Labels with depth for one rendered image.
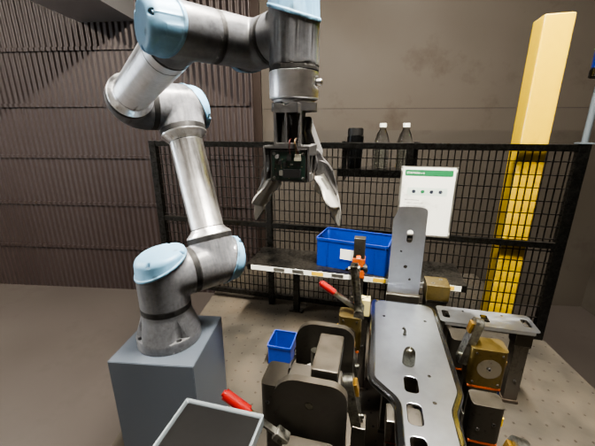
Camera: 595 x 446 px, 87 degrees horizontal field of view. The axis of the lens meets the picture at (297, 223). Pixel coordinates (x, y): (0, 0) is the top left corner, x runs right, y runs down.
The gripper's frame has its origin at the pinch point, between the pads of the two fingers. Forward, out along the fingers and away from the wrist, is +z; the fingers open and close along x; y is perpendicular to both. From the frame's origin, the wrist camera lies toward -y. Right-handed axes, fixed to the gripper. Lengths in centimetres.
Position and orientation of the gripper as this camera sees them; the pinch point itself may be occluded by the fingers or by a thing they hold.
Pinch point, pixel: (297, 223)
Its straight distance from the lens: 56.5
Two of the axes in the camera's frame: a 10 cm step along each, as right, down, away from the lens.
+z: 0.0, 9.6, 2.8
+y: -2.4, 2.7, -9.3
